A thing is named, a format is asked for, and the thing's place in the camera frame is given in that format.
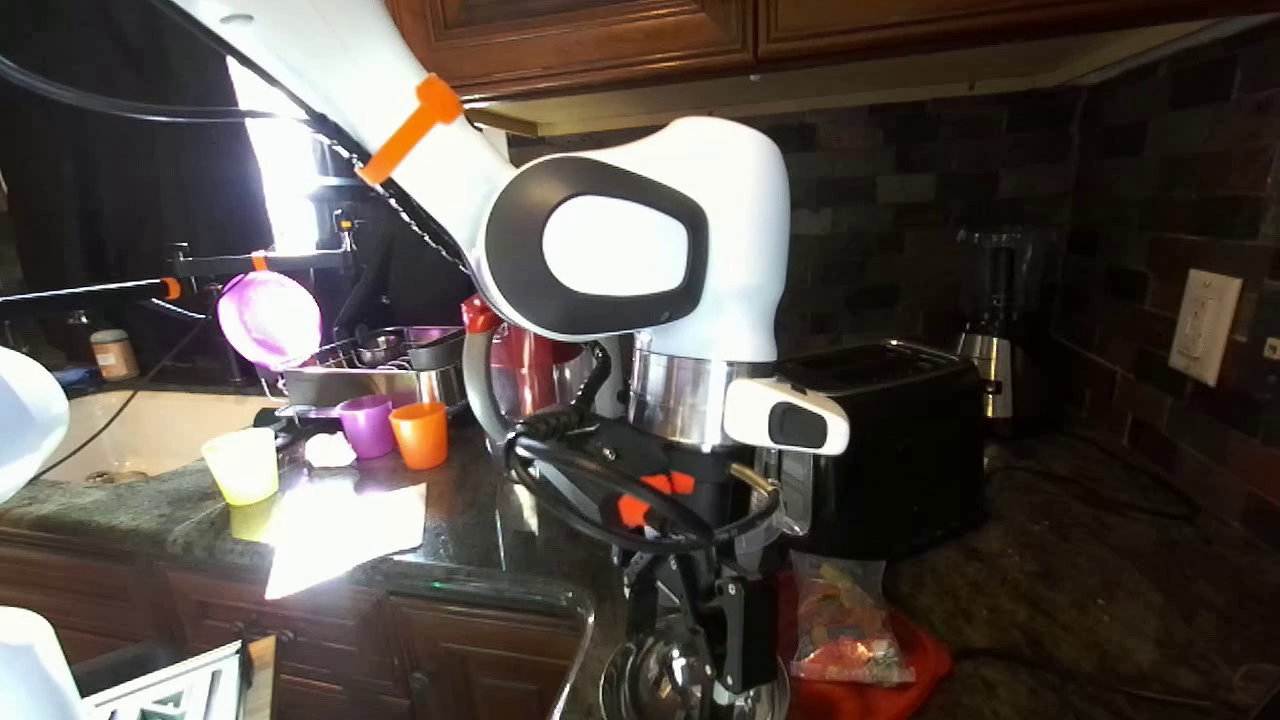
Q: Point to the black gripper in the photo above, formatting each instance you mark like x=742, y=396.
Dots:
x=684, y=569

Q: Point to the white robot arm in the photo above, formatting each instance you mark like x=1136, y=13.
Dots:
x=623, y=333

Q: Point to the silver metal bowl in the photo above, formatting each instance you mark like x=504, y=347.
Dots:
x=682, y=672

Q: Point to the bag of gummy candies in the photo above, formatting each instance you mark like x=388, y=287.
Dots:
x=840, y=630

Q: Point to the black toaster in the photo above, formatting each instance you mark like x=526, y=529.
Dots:
x=913, y=471

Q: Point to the red electric kettle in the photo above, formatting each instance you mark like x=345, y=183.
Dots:
x=513, y=372

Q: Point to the red plastic plate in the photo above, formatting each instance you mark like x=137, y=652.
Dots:
x=867, y=702

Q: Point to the orange plastic cup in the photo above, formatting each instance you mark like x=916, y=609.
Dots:
x=423, y=435

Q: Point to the purple plastic cup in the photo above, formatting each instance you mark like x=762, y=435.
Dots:
x=366, y=424

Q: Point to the yellow plastic cup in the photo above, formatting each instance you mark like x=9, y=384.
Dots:
x=243, y=467

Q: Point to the white wall outlet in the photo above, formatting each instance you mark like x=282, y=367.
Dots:
x=1206, y=324

